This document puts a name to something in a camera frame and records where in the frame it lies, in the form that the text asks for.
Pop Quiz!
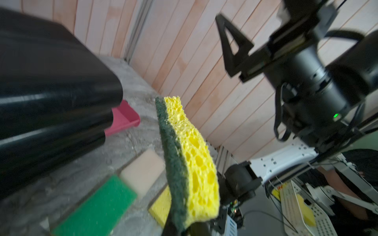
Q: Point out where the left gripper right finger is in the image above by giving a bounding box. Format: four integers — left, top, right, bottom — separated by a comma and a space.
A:
188, 222, 211, 236

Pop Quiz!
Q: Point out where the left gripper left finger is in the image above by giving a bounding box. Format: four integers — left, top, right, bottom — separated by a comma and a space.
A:
161, 216, 180, 236

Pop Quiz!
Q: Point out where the beige sponge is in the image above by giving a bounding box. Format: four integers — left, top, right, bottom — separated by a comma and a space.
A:
119, 149, 165, 200

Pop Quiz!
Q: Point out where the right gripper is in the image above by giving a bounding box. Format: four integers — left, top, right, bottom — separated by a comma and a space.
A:
215, 6, 337, 82

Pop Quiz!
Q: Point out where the bright yellow sponge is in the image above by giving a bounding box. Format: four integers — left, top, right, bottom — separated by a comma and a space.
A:
148, 185, 171, 228

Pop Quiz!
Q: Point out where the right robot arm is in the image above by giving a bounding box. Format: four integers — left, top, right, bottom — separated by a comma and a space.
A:
216, 1, 378, 206

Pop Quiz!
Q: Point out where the operator person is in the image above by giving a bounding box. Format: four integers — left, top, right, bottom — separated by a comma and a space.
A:
298, 148, 378, 234

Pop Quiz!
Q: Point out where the black drawer cabinet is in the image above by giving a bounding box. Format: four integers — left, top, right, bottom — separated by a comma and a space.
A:
1, 8, 123, 198

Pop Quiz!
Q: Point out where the yellow dark green sponge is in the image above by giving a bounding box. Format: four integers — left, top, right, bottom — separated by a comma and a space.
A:
155, 96, 221, 233

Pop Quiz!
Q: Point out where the white perforated cable tray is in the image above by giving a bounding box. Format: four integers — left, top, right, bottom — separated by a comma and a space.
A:
278, 182, 337, 236

